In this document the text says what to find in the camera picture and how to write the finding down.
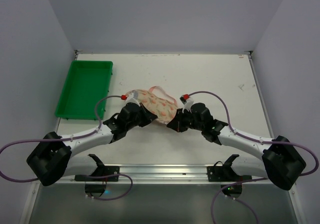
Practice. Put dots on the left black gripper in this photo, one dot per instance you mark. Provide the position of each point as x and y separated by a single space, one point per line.
144 114

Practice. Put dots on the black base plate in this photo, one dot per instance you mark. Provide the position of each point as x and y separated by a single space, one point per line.
100 173
221 174

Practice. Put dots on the floral laundry bag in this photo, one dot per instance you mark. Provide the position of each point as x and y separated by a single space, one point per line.
157 101

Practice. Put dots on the green plastic tray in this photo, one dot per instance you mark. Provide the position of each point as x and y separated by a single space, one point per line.
87 82

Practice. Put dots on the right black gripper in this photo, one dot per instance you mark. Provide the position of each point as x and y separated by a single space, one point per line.
180 120

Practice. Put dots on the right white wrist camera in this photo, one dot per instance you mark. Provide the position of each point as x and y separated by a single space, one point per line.
187 102

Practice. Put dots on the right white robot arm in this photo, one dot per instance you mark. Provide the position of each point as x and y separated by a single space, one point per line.
273 159

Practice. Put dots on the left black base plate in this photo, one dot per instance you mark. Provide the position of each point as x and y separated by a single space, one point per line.
100 173

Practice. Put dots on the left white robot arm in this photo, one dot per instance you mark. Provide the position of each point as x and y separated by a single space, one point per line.
58 156

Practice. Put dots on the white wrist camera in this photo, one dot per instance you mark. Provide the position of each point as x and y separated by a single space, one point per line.
187 102
132 97

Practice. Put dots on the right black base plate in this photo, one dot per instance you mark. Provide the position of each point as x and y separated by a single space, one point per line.
221 174

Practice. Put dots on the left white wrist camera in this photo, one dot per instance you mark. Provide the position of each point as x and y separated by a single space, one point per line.
132 97

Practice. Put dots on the aluminium mounting rail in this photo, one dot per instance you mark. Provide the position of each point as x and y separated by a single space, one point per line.
162 174

